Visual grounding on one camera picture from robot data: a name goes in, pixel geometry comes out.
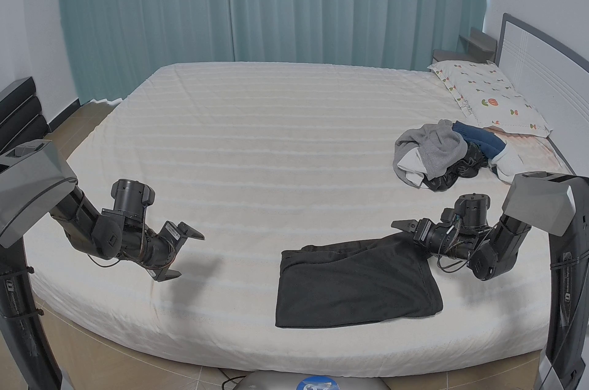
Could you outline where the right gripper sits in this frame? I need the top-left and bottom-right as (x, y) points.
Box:
(391, 218), (456, 258)

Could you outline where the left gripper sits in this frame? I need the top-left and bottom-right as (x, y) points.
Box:
(139, 220), (206, 283)

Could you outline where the black T-shirt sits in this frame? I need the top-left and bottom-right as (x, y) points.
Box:
(275, 233), (444, 329)

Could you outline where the pile of clothes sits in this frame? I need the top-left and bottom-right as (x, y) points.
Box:
(393, 119), (523, 193)

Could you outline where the bed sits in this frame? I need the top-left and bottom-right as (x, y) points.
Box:
(21, 13), (589, 380)

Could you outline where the white printed pillow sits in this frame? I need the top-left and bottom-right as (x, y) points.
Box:
(427, 60), (553, 138)

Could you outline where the grey bedside table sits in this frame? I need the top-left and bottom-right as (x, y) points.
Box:
(433, 28), (499, 64)

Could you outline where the black chest of drawers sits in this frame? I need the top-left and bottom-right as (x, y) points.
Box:
(0, 76), (50, 154)

